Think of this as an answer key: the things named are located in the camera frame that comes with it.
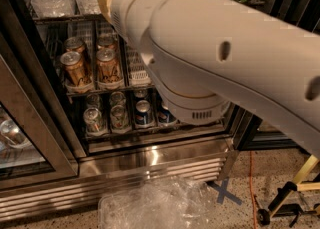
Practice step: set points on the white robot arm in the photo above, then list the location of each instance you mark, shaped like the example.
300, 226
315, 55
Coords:
204, 54

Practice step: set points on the back right gold can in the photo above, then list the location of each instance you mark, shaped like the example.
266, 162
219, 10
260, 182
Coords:
106, 42

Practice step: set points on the gold can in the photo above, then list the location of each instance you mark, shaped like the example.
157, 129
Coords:
75, 68
108, 66
77, 44
106, 42

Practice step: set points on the back left gold can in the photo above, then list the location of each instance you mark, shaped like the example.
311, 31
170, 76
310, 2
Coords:
77, 44

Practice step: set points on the front right gold can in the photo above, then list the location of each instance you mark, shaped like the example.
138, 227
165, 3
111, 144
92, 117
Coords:
108, 66

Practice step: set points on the front left gold can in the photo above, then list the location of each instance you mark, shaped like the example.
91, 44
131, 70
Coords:
75, 68

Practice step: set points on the silver can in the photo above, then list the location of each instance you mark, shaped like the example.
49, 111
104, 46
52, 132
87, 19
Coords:
119, 118
117, 98
93, 120
94, 101

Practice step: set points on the back left silver can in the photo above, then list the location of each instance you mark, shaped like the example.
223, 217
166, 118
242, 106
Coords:
94, 101

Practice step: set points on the front left pepsi can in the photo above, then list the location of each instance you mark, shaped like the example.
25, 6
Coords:
143, 113

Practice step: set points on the pepsi can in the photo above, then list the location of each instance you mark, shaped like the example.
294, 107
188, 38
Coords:
164, 115
143, 113

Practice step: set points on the stainless steel display fridge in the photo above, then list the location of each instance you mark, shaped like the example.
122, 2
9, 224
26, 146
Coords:
68, 167

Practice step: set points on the front left silver can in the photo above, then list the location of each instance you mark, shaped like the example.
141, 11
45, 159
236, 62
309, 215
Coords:
93, 120

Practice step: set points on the front right pepsi can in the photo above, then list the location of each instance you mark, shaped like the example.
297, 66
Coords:
164, 115

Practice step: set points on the can behind left door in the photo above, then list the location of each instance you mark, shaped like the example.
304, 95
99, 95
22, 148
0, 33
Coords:
10, 131

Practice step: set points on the clear plastic bin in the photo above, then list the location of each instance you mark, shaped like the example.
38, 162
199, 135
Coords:
173, 203

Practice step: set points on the blue tape cross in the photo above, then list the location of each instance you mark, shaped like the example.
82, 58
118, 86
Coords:
223, 192

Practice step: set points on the yellow black stand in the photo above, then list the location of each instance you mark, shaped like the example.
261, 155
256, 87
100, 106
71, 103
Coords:
279, 208

